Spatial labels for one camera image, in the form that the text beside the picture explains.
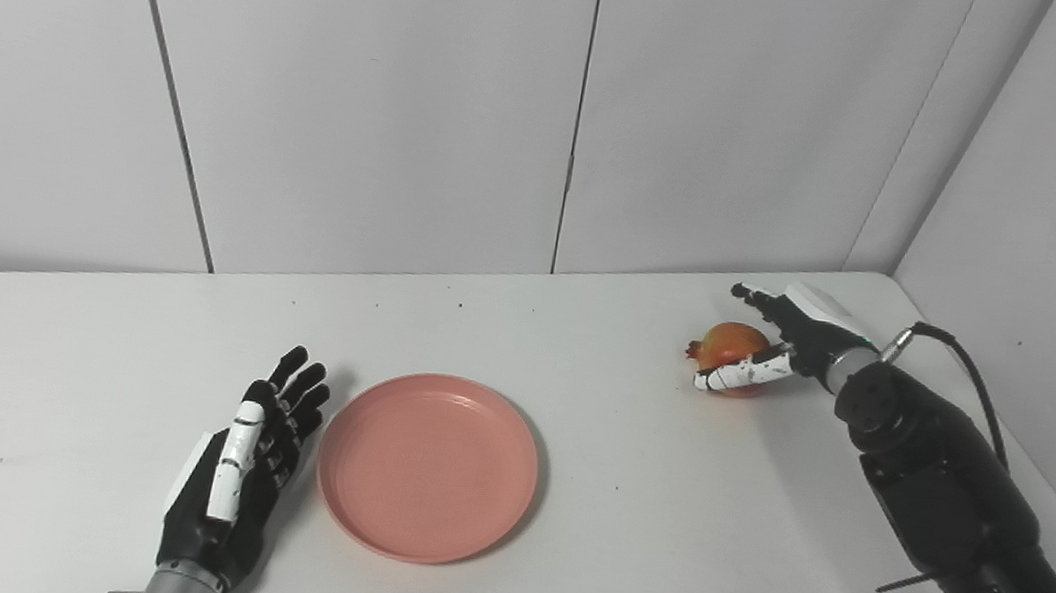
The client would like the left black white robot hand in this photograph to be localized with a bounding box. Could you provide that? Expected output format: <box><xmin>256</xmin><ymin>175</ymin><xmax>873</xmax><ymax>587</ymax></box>
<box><xmin>153</xmin><ymin>331</ymin><xmax>337</xmax><ymax>593</ymax></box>

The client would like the red yellow pomegranate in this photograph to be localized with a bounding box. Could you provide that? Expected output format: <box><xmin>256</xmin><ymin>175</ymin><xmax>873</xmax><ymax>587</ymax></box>
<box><xmin>681</xmin><ymin>316</ymin><xmax>777</xmax><ymax>402</ymax></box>

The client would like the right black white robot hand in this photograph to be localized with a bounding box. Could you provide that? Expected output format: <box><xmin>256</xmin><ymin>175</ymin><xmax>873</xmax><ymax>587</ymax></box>
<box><xmin>692</xmin><ymin>270</ymin><xmax>888</xmax><ymax>413</ymax></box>

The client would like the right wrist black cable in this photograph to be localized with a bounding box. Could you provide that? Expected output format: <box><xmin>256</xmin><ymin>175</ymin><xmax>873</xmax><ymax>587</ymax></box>
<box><xmin>866</xmin><ymin>317</ymin><xmax>1028</xmax><ymax>474</ymax></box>

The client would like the pink round plate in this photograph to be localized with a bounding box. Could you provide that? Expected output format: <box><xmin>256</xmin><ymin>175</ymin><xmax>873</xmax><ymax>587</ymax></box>
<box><xmin>305</xmin><ymin>360</ymin><xmax>550</xmax><ymax>577</ymax></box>

